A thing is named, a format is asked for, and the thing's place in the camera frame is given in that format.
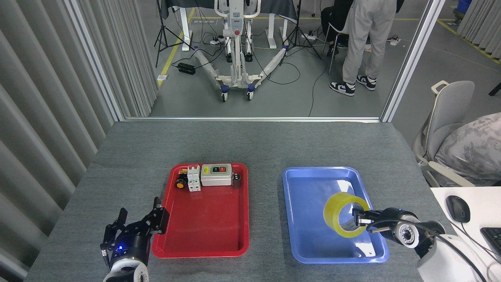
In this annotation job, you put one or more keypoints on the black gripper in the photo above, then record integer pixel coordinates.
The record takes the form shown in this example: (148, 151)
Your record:
(131, 244)
(377, 220)

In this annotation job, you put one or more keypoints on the yellow tape roll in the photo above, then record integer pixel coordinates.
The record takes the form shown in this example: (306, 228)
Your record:
(332, 211)

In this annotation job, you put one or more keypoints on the blue plastic tray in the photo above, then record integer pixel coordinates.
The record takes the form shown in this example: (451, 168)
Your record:
(313, 203)

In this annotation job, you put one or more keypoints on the yellow push button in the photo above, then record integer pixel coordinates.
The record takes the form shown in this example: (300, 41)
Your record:
(180, 185)

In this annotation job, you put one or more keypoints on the red plastic tray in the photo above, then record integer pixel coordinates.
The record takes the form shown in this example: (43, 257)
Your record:
(207, 219)

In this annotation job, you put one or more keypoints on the white circuit breaker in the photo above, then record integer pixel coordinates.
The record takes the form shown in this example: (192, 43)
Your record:
(193, 182)

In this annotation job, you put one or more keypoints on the black computer mouse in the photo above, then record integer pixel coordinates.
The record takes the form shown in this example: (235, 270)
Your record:
(458, 209)

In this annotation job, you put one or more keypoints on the white desk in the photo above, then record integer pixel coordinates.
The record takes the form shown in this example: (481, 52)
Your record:
(481, 203)

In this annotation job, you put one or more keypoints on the person in grey patterned top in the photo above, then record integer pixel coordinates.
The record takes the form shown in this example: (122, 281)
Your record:
(473, 149)

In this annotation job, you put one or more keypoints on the black keyboard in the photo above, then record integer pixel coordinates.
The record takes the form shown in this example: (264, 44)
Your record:
(493, 239)

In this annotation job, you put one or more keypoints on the grey office chair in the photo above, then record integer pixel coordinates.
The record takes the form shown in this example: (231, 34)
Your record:
(450, 109)

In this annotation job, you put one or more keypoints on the grey pleated curtain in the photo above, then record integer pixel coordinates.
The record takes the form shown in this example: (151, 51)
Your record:
(483, 23)
(47, 117)

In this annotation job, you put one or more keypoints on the white floor plate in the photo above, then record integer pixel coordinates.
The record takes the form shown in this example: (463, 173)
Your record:
(163, 77)

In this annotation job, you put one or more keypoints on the black power adapter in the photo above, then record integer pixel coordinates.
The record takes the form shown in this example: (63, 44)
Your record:
(186, 68)

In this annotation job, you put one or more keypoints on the white power strip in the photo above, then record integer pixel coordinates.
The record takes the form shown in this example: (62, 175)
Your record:
(215, 41)
(394, 40)

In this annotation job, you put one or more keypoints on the black chair base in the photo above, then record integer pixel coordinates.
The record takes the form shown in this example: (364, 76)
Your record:
(496, 89)

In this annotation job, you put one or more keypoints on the standing person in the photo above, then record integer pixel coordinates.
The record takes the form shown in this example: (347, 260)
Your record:
(364, 31)

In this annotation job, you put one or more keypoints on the white chair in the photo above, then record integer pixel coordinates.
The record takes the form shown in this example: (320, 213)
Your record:
(339, 28)

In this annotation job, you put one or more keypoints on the seated person in black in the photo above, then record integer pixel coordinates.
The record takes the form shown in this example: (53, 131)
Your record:
(332, 13)

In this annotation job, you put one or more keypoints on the black tripod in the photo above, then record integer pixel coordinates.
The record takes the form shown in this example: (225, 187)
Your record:
(161, 19)
(298, 19)

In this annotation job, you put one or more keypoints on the white wheeled stand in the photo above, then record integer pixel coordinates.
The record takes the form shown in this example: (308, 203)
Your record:
(235, 39)

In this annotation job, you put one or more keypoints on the blue bin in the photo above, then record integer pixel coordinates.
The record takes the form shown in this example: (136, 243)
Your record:
(464, 4)

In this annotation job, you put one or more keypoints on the grey switch box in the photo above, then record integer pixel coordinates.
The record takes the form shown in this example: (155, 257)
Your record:
(215, 179)

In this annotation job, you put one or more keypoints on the dark red knob switch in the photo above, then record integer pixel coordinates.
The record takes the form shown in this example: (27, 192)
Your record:
(236, 182)

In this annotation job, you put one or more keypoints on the silver rail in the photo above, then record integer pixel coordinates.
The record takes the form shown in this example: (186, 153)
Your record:
(250, 118)

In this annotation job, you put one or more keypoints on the silver post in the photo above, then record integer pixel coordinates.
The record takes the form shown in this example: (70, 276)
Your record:
(413, 58)

